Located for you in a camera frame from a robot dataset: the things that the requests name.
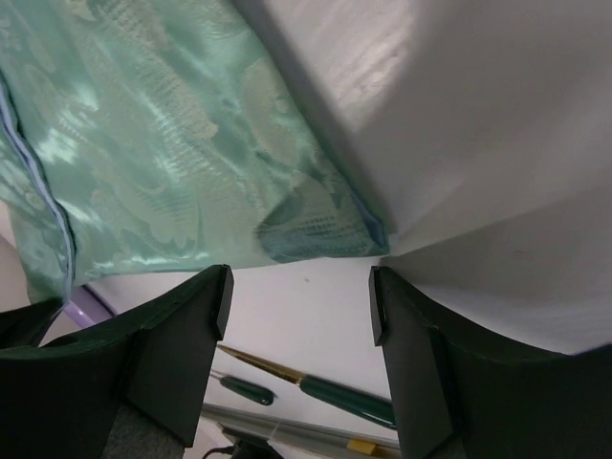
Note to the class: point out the lilac plastic plate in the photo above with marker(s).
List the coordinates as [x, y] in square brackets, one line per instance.
[87, 308]

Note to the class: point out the teal patterned cloth napkin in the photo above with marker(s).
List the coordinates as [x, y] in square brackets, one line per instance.
[158, 136]

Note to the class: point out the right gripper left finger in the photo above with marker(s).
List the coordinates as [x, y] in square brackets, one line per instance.
[129, 387]

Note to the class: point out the gold fork green handle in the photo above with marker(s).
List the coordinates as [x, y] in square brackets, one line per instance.
[249, 390]

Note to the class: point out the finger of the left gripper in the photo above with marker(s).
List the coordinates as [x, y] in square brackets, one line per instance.
[28, 326]

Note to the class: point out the gold knife green handle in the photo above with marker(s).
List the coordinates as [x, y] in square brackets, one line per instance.
[367, 406]

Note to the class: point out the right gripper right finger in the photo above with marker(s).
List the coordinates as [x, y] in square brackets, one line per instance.
[459, 390]

